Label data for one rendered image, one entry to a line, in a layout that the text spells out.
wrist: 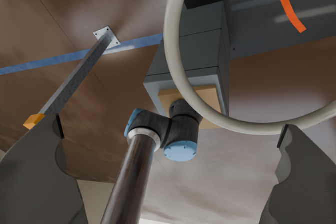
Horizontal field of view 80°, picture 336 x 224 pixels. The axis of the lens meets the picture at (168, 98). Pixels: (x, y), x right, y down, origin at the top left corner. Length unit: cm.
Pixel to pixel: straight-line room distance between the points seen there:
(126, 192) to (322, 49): 180
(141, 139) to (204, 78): 41
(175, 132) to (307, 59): 145
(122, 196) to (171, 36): 49
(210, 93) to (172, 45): 63
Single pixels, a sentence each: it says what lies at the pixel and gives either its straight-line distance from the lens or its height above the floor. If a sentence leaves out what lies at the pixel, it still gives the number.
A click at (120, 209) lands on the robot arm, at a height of 147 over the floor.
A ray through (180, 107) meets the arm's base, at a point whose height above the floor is 94.
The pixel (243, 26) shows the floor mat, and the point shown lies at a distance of 178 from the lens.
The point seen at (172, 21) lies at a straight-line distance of 39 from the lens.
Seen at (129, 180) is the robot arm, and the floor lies 138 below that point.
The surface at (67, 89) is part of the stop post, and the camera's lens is 162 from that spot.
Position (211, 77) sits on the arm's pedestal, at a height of 85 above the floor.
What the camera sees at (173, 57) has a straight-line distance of 41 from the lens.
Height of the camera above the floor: 159
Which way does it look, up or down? 41 degrees down
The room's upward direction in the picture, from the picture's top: 164 degrees counter-clockwise
